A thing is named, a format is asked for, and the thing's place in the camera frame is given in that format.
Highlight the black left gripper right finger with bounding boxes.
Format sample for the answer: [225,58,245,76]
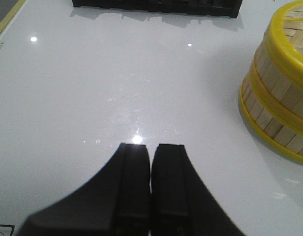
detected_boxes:
[151,144,244,236]

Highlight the black bowl rack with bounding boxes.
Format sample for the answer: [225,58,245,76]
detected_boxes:
[72,0,242,18]

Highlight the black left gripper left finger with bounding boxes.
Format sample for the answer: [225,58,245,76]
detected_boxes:
[17,143,150,236]

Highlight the woven bamboo steamer lid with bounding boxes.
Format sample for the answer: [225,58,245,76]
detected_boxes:
[264,0,303,89]

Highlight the bamboo steamer drawer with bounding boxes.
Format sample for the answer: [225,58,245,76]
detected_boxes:
[248,39,303,137]
[239,74,303,165]

